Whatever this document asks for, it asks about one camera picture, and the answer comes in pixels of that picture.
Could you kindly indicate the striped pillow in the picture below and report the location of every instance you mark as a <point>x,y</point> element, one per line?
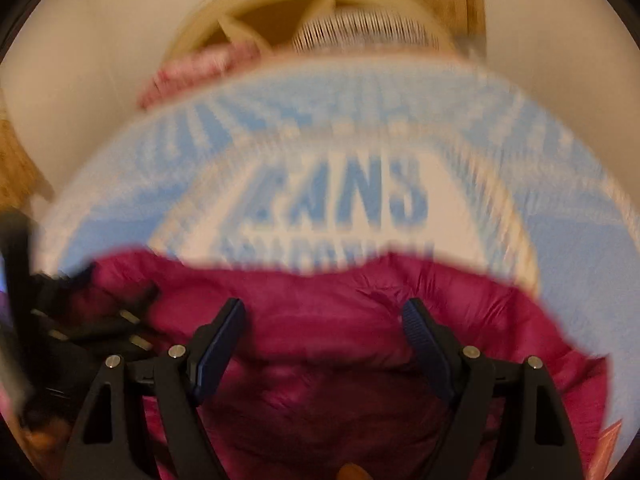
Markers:
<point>365,30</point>

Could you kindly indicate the magenta puffer jacket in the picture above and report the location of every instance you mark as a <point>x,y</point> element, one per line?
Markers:
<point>325,360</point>

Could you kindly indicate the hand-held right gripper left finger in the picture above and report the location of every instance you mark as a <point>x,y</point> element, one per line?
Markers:
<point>220,345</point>

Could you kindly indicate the pink and blue printed blanket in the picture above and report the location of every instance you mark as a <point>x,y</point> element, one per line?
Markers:
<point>575,240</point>

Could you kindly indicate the cream wooden headboard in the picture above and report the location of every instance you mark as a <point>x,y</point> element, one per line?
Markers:
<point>240,15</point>

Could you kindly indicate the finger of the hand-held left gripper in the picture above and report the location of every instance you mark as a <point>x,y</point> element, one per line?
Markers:
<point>135,300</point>
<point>100,335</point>

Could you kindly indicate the pink floral folded blanket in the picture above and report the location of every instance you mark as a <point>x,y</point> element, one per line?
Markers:
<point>200,70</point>

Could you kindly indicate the person's right hand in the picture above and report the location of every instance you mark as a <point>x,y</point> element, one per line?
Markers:
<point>356,474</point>

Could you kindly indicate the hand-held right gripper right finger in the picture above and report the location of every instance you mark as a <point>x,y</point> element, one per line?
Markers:
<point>425,345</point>

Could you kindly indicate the wide beige floral curtain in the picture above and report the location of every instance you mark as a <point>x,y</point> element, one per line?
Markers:
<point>17,170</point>

